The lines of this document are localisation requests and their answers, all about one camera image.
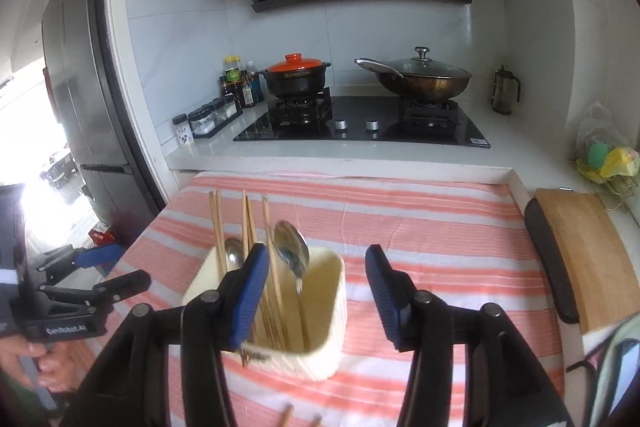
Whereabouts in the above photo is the cream utensil holder box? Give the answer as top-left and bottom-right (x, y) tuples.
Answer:
(182, 244), (350, 383)

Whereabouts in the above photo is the silver metal spoon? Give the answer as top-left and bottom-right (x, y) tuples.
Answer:
(273, 220), (310, 350)

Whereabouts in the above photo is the left hand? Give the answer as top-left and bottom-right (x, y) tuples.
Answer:
(0, 335), (78, 393)

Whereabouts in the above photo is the silver spoon in holder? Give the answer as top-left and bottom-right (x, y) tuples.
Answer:
(224, 237), (244, 270)

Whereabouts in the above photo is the pink striped table cloth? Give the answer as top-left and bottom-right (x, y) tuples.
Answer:
(115, 173), (564, 426)

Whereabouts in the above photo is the spice jar white label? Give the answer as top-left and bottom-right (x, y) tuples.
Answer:
(171, 114), (194, 148)

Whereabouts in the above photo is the black spice jar rack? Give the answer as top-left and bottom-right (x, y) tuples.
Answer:
(186, 94), (242, 140)

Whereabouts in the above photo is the black gas stove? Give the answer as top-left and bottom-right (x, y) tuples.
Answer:
(235, 90), (490, 148)

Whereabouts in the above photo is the wooden cutting board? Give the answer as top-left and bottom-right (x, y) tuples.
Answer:
(535, 188), (639, 335)

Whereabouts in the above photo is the green label sauce bottle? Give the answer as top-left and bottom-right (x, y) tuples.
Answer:
(224, 55), (242, 102)

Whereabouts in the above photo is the wok with glass lid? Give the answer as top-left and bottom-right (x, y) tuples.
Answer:
(354, 46), (472, 103)

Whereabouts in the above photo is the black pot orange lid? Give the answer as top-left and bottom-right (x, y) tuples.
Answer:
(259, 53), (331, 100)

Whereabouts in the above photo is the grey refrigerator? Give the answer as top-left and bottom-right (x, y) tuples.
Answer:
(41, 0), (160, 245)

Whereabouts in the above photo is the pale green tray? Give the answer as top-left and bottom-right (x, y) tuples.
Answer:
(587, 314), (639, 426)

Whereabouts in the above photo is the dark glass french press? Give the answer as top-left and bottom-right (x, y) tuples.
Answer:
(491, 66), (522, 116)

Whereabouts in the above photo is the plastic bag with produce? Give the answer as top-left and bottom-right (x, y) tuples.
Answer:
(574, 102), (639, 210)

